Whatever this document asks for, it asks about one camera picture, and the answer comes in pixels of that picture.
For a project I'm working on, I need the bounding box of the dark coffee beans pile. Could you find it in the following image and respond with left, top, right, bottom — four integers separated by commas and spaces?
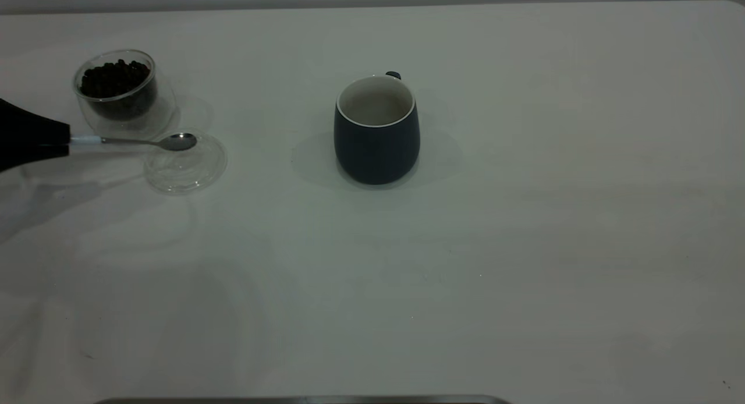
80, 59, 157, 119

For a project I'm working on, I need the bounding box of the clear double-wall glass cup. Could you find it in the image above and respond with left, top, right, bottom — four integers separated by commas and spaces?
72, 48, 177, 146

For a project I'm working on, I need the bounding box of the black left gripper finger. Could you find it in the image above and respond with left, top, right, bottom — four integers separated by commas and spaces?
0, 141, 70, 172
0, 98, 71, 141

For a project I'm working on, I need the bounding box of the metal spoon pale blue handle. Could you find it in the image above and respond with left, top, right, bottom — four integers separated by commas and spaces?
69, 133, 198, 153

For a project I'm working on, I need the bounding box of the dark grey ceramic mug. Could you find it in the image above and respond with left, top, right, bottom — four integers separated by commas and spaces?
334, 71, 421, 186

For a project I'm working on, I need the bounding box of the clear round glass lid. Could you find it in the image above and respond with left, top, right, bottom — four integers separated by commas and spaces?
144, 133, 228, 196

